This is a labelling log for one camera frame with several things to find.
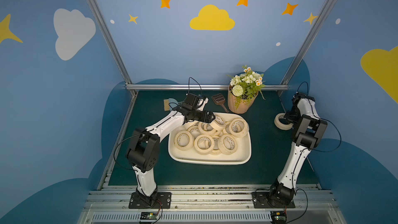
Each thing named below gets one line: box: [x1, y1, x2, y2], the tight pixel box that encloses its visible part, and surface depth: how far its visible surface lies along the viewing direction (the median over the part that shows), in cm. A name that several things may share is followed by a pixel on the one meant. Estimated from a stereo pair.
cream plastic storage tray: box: [168, 112, 252, 165], surface depth 90 cm
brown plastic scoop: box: [210, 93, 230, 114], surface depth 117 cm
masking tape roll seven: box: [197, 121, 219, 135], surface depth 94 cm
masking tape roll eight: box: [174, 130, 195, 151], surface depth 92 cm
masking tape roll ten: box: [210, 135, 223, 156], surface depth 90 cm
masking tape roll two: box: [209, 114, 226, 132], surface depth 97 cm
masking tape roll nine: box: [186, 125, 202, 140], surface depth 100 cm
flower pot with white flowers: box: [226, 65, 266, 115], surface depth 90 cm
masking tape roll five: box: [193, 134, 215, 156], surface depth 90 cm
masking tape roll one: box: [229, 117, 249, 138], surface depth 95 cm
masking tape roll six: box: [217, 133, 238, 156], surface depth 92 cm
